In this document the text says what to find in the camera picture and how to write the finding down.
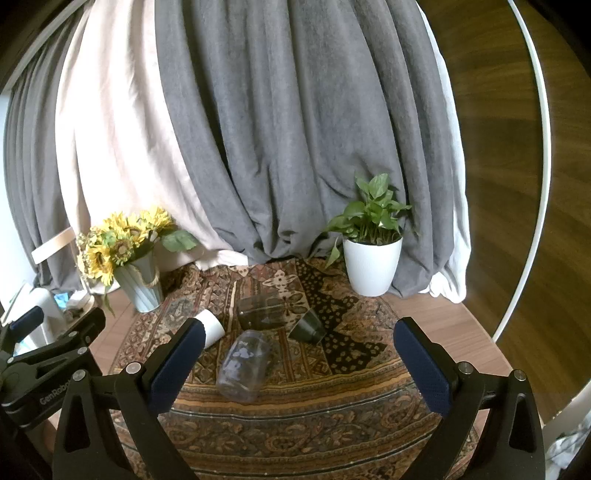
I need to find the white cup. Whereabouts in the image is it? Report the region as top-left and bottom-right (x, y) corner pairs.
(194, 308), (226, 349)

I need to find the beige curtain strap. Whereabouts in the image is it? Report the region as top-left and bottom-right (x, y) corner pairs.
(31, 228), (75, 265)

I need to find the white plant pot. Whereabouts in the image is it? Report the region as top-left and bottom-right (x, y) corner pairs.
(342, 234), (403, 297)

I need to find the beige curtain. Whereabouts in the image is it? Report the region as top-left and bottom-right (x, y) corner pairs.
(55, 0), (254, 296)

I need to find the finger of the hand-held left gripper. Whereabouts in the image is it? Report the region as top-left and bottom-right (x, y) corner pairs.
(9, 308), (106, 370)
(0, 305), (45, 356)

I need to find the wide grey curtain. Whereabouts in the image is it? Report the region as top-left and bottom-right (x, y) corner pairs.
(154, 0), (455, 298)

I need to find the clear plastic cup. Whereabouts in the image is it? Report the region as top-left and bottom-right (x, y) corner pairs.
(216, 329), (271, 403)

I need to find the white curved hoop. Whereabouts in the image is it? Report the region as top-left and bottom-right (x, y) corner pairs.
(492, 0), (553, 344)

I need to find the white appliance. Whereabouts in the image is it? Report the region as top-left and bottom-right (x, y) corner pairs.
(0, 284), (68, 357)

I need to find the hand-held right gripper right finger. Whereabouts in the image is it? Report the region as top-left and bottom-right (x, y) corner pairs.
(393, 316), (548, 480)

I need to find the yellow sunflower bouquet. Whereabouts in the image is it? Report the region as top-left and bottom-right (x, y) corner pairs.
(76, 207), (199, 317)

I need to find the green leafy plant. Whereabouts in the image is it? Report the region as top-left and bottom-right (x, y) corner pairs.
(323, 173), (413, 269)

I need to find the brown transparent cup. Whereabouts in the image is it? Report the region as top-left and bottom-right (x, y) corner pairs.
(237, 295), (285, 331)

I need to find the crumpled grey white cloth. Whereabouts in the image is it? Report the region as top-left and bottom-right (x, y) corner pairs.
(545, 429), (586, 480)

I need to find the pale blue ribbed vase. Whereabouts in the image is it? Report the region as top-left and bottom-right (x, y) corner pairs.
(113, 253), (164, 313)

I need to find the narrow grey curtain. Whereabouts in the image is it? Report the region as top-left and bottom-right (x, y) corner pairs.
(4, 28), (93, 296)

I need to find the dark green cup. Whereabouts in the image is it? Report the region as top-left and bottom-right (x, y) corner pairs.
(289, 308), (327, 344)

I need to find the white curtain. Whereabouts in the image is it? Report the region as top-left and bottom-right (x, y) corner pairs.
(416, 9), (472, 303)

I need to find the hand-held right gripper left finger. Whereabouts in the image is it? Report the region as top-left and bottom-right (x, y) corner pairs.
(52, 318), (207, 480)

